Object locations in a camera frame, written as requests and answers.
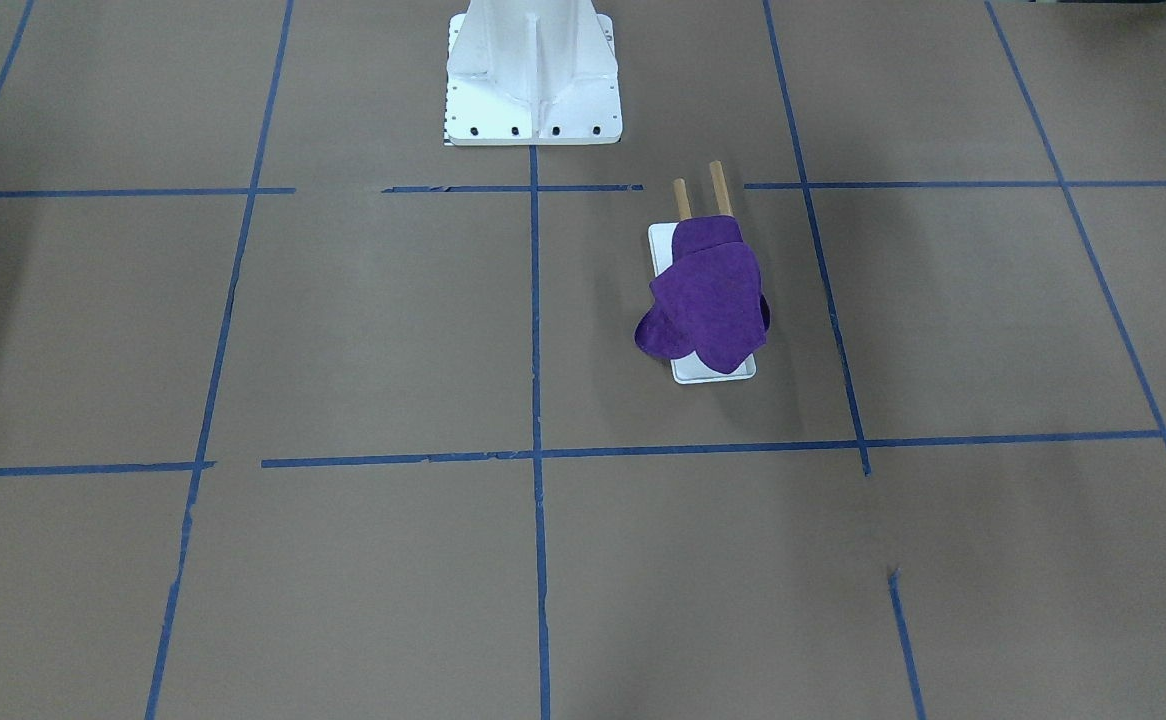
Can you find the purple towel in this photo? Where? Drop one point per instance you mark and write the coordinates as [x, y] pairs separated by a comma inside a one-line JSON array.
[[709, 300]]

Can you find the white wooden towel rack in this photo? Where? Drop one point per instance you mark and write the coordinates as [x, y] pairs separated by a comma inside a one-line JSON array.
[[689, 370]]

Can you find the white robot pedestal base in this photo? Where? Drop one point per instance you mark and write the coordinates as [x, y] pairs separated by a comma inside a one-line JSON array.
[[532, 73]]

